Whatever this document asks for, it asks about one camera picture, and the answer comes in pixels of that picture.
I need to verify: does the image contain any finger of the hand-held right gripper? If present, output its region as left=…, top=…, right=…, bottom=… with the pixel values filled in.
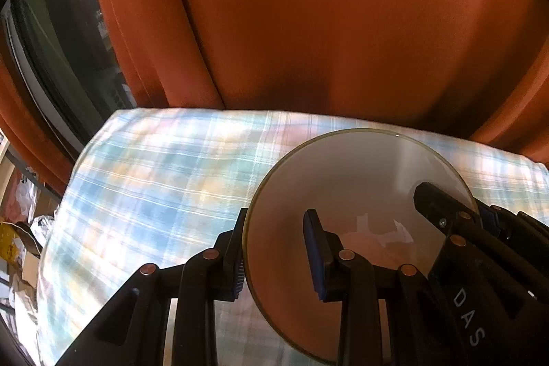
left=474, top=201, right=549, bottom=247
left=414, top=182, right=549, bottom=298

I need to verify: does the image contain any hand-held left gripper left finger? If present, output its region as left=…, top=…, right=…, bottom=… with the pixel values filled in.
left=56, top=208, right=249, bottom=366

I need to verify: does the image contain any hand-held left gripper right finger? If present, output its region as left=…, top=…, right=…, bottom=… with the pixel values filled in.
left=303, top=209, right=472, bottom=366

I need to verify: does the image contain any white bowl blue floral print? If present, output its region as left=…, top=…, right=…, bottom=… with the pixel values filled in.
left=242, top=129, right=477, bottom=364

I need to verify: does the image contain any blue plaid tablecloth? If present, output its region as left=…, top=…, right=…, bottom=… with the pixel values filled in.
left=36, top=108, right=549, bottom=366

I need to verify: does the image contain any silver plastic bag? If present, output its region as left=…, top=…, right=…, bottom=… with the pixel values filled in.
left=32, top=215, right=56, bottom=247

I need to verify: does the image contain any orange curtain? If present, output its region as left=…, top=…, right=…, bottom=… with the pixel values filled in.
left=90, top=0, right=549, bottom=165
left=0, top=44, right=73, bottom=195

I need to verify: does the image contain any cardboard box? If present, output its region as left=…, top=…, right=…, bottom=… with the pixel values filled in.
left=17, top=250, right=44, bottom=290

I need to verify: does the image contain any white plastic bag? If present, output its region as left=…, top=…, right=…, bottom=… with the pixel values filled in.
left=6, top=278, right=41, bottom=334

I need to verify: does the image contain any yellow bag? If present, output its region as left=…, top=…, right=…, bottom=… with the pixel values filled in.
left=0, top=222, right=26, bottom=272

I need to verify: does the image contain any glass sliding door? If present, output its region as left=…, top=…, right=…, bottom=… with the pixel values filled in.
left=9, top=0, right=138, bottom=152

